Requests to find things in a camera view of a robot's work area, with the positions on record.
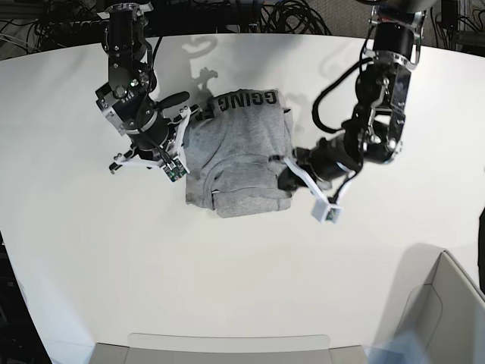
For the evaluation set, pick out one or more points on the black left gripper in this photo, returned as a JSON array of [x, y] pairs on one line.
[[327, 161]]

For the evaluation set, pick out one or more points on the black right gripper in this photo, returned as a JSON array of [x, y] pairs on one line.
[[152, 143]]

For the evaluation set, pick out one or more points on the grey T-shirt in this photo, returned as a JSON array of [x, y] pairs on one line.
[[230, 150]]

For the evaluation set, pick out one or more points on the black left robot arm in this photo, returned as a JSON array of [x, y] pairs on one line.
[[374, 131]]

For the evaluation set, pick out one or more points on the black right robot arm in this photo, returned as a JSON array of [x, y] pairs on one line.
[[125, 100]]

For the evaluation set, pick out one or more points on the grey bin right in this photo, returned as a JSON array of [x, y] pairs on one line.
[[447, 315]]

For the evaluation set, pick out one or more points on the grey bin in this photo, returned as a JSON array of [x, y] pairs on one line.
[[447, 315], [157, 348]]

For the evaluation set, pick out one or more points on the blue cloth in bin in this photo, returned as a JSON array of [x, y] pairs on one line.
[[404, 348]]

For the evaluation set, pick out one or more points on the grey bin bottom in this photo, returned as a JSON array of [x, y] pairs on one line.
[[157, 348]]

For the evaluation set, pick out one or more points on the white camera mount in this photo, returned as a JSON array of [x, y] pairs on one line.
[[174, 168], [323, 210]]

